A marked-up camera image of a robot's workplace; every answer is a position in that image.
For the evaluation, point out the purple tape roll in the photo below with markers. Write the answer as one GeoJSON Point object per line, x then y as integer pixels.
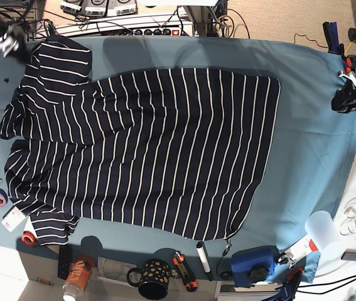
{"type": "Point", "coordinates": [3, 198]}

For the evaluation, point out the translucent plastic cup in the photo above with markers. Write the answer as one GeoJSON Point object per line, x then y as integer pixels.
{"type": "Point", "coordinates": [324, 234]}

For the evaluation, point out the white packaged card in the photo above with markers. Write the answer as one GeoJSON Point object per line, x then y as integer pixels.
{"type": "Point", "coordinates": [13, 218]}

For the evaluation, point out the teal table cloth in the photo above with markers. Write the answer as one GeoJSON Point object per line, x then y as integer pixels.
{"type": "Point", "coordinates": [311, 154]}

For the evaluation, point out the white black marker pen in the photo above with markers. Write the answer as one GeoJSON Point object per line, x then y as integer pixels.
{"type": "Point", "coordinates": [204, 260]}

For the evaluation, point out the black remote control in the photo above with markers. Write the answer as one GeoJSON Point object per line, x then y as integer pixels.
{"type": "Point", "coordinates": [64, 260]}

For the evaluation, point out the white red card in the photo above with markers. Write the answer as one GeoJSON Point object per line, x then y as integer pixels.
{"type": "Point", "coordinates": [299, 250]}

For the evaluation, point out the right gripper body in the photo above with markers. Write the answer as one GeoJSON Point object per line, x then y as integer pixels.
{"type": "Point", "coordinates": [9, 44]}

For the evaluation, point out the orange drink bottle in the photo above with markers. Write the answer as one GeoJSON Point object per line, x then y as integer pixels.
{"type": "Point", "coordinates": [78, 278]}

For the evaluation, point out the red tape roll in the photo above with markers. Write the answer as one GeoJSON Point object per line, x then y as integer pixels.
{"type": "Point", "coordinates": [29, 239]}

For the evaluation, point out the navy white striped t-shirt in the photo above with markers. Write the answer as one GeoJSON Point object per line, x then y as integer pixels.
{"type": "Point", "coordinates": [182, 150]}

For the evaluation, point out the black mug with yellow leaves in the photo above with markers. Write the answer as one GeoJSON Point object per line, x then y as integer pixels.
{"type": "Point", "coordinates": [154, 279]}

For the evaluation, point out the orange black clamp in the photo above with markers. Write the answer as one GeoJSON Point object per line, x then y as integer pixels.
{"type": "Point", "coordinates": [350, 64]}

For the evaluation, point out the orange black utility knife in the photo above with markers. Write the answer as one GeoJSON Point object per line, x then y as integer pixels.
{"type": "Point", "coordinates": [184, 271]}

